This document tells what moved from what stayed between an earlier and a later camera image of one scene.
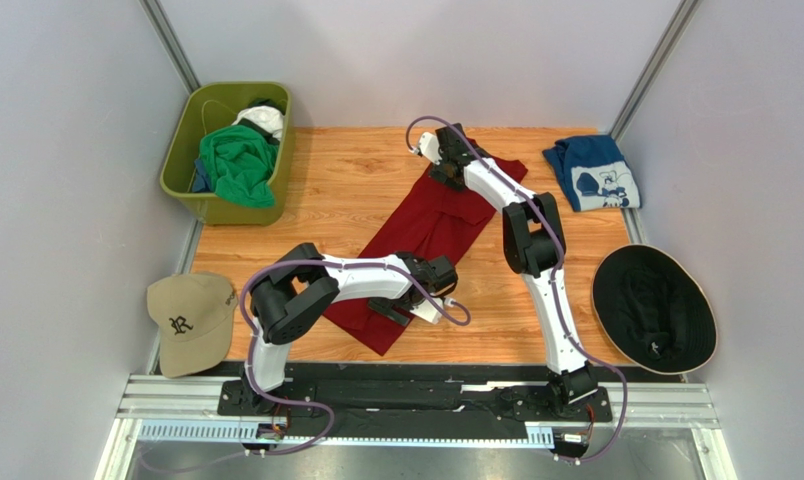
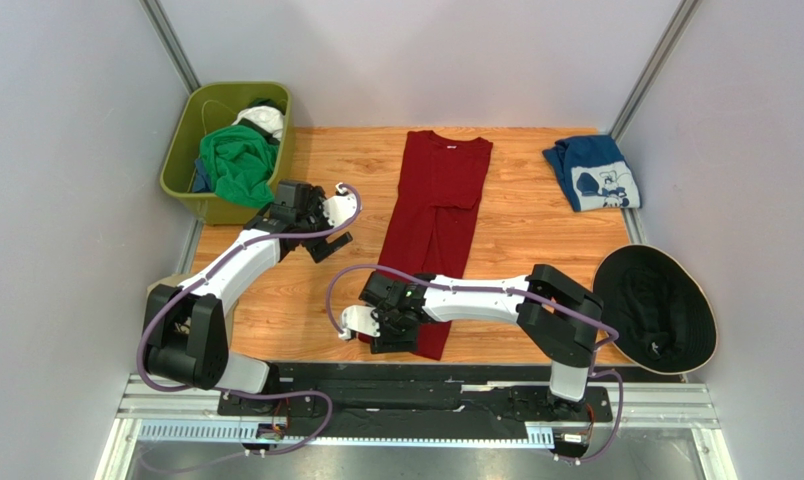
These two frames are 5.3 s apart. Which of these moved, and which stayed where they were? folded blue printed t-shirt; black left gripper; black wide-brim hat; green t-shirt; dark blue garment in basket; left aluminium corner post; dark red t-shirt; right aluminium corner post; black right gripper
Moved: black left gripper; black right gripper; dark red t-shirt
Stayed: left aluminium corner post; right aluminium corner post; folded blue printed t-shirt; dark blue garment in basket; green t-shirt; black wide-brim hat
